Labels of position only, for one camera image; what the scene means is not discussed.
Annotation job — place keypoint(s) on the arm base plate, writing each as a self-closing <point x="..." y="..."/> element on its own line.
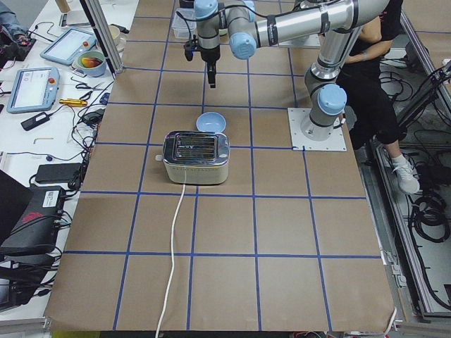
<point x="306" y="136"/>

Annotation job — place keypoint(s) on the black computer with red logo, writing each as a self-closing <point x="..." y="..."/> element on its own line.
<point x="37" y="228"/>

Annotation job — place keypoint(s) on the beige bowl with lemon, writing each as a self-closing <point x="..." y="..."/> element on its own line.
<point x="119" y="38"/>

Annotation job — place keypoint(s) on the far teach pendant tablet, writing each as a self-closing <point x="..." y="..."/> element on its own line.
<point x="68" y="46"/>

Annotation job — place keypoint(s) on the seated person in black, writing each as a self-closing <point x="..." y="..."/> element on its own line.
<point x="360" y="78"/>

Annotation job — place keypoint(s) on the black laptop power brick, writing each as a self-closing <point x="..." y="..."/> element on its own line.
<point x="57" y="173"/>

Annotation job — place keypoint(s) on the blue bowl with fruit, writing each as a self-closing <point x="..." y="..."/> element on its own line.
<point x="91" y="63"/>

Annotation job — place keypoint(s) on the aluminium frame post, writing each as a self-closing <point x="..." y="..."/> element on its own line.
<point x="97" y="20"/>

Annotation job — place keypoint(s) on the clear plastic lidded container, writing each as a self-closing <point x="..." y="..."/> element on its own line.
<point x="183" y="29"/>

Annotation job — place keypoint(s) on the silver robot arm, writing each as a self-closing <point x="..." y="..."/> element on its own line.
<point x="338" y="22"/>

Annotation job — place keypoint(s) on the near teach pendant tablet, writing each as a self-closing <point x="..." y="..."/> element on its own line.
<point x="34" y="89"/>

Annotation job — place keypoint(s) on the black power adapter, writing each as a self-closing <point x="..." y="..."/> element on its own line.
<point x="35" y="121"/>

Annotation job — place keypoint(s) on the teach pendant tablet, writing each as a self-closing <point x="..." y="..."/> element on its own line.
<point x="68" y="46"/>
<point x="34" y="89"/>

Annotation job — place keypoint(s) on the yellow handled screwdriver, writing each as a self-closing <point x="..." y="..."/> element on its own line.
<point x="73" y="102"/>

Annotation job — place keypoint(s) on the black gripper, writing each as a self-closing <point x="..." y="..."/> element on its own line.
<point x="210" y="55"/>

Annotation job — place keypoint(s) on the grey kitchen scale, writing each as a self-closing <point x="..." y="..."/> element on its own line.
<point x="73" y="19"/>

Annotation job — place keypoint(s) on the black scissors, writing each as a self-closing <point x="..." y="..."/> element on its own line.
<point x="90" y="89"/>

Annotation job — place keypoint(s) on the cream and chrome toaster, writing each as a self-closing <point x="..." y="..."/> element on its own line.
<point x="193" y="157"/>

